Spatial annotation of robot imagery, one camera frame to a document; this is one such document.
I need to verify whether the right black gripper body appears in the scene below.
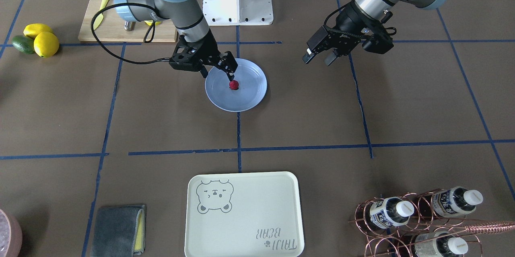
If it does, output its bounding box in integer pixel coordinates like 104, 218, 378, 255
169, 32, 239, 73

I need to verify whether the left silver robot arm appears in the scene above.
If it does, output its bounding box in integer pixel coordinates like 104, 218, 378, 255
302, 0, 446, 65

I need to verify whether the dark drink bottle three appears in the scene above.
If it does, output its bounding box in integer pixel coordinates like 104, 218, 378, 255
412, 231, 469, 257

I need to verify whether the yellow lemon back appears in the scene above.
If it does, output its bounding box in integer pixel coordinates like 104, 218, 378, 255
23, 23, 54, 39

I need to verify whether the copper wire bottle rack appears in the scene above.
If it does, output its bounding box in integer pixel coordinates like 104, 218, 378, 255
348, 197, 514, 257

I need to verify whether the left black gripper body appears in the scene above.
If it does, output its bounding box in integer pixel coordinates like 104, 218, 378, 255
307, 0, 396, 57

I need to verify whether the lemon half slice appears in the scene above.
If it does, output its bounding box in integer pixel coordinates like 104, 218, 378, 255
144, 20, 162, 27

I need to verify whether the dark drink bottle one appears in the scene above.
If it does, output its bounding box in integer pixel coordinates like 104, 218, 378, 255
430, 186, 484, 218

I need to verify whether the dark drink bottle two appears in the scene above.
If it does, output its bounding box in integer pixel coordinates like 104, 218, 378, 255
369, 197, 414, 229

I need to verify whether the cream bear tray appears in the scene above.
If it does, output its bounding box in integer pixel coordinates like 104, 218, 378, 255
184, 171, 305, 257

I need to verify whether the wooden cutting board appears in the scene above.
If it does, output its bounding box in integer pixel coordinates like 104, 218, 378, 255
78, 0, 178, 43

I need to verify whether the steel knife sharpener rod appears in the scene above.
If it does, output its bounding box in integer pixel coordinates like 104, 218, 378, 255
124, 21, 136, 32

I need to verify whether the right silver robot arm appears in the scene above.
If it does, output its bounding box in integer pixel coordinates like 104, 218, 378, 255
111, 0, 238, 81

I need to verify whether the yellow plastic knife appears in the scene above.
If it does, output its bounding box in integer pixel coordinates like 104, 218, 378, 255
92, 0, 109, 31

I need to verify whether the yellow lemon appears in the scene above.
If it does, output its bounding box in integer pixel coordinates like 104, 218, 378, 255
34, 32, 60, 58
23, 23, 54, 39

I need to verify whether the red strawberry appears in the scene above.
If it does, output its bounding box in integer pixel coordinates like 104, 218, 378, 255
229, 80, 239, 90

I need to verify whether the grey folded cloth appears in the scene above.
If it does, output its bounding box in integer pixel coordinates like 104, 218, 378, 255
90, 204, 146, 257

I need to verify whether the blue round plate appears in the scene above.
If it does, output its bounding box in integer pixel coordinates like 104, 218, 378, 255
205, 58, 268, 112

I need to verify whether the yellow lemon front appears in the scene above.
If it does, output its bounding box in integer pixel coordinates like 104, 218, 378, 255
34, 32, 60, 58

